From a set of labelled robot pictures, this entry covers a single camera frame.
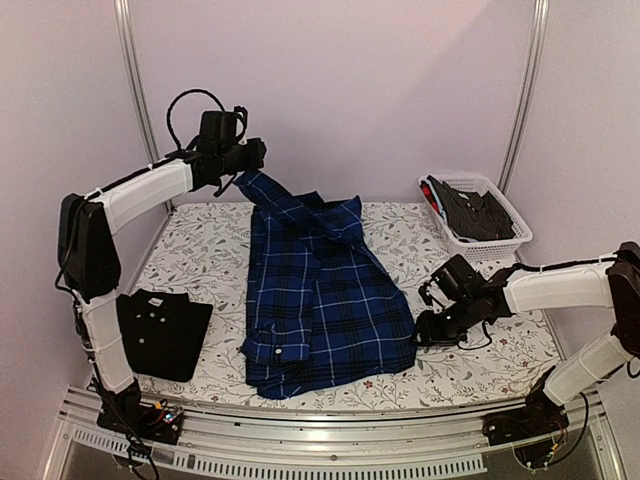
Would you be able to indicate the aluminium front rail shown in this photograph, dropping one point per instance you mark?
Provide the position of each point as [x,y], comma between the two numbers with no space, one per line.
[233,442]

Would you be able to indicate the folded black polo shirt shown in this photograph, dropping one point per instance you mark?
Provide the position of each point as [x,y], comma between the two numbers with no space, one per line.
[163,333]

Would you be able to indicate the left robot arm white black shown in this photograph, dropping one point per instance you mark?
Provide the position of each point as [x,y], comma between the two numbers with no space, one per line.
[89,266]

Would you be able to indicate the right aluminium frame post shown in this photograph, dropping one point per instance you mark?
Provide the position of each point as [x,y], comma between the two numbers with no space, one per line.
[533,58]

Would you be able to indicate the left aluminium frame post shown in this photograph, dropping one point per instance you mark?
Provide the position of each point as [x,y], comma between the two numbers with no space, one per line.
[133,73]

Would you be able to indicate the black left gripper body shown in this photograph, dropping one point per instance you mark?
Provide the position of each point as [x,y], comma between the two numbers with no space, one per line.
[233,163]

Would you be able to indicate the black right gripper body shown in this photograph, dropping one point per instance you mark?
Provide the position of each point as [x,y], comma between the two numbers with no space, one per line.
[452,329]

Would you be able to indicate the white plastic laundry basket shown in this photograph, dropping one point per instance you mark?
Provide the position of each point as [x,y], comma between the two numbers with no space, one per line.
[479,251]

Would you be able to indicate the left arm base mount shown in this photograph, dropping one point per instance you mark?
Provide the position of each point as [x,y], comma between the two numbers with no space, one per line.
[157,422]

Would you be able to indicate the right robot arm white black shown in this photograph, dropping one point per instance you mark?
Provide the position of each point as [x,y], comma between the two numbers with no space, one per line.
[593,305]

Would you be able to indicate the dark striped shirt in basket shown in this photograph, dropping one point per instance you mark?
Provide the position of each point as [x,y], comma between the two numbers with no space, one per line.
[473,217]

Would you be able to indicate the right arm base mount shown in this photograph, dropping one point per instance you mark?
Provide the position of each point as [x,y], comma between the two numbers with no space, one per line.
[535,431]

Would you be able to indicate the aluminium frame post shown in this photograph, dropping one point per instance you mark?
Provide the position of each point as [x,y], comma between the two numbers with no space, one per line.
[133,73]
[533,58]

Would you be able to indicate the blue plaid long sleeve shirt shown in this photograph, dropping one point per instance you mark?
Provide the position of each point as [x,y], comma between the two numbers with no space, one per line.
[321,310]

